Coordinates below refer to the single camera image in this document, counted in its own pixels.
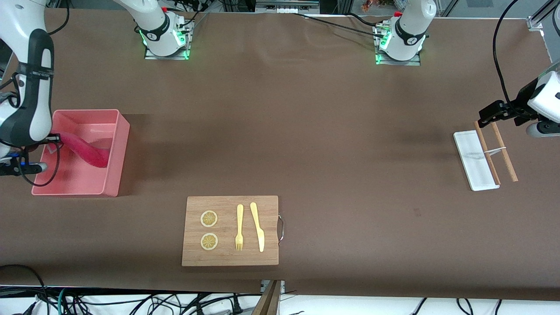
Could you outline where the yellow plastic fork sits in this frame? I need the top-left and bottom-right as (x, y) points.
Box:
(235, 204), (244, 252)

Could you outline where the wooden cutting board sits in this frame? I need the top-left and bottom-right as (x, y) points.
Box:
(182, 196), (285, 267)

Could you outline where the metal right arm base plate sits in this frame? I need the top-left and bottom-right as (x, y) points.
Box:
(144, 20), (193, 60)

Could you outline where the white rectangular tray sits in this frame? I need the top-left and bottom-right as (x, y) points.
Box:
(453, 130), (500, 192)

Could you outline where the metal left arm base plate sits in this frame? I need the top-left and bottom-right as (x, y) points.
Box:
(375, 24), (421, 66)

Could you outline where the red and grey cloth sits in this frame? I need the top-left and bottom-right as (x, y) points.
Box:
(59, 131), (110, 168)

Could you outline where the yellow plastic knife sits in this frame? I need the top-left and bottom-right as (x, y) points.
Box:
(250, 202), (265, 253)

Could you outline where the wooden stick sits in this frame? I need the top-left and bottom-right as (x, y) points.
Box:
(474, 121), (501, 185)
(489, 120), (519, 182)

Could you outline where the pink plastic bin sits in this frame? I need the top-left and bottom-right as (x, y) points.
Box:
(31, 109), (131, 197)

